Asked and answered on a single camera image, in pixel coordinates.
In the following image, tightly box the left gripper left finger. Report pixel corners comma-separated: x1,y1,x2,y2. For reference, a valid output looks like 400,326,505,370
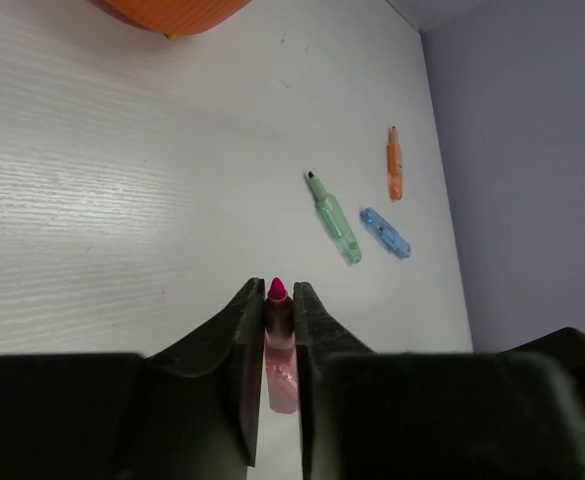
0,278,265,479

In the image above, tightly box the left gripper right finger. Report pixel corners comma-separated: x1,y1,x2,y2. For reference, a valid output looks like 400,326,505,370
293,282,585,479

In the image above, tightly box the pink highlighter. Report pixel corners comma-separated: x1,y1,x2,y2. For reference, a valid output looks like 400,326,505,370
264,277,298,414

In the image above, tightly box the blue highlighter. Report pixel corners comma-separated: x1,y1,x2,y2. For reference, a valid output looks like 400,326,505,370
359,207,411,259

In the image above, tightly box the green highlighter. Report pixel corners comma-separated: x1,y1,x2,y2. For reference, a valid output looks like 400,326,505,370
306,171,362,266

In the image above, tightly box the orange highlighter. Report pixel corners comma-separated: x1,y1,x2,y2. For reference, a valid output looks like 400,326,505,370
386,126,403,202

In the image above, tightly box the orange round organizer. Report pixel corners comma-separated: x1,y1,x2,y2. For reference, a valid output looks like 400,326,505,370
92,0,250,39

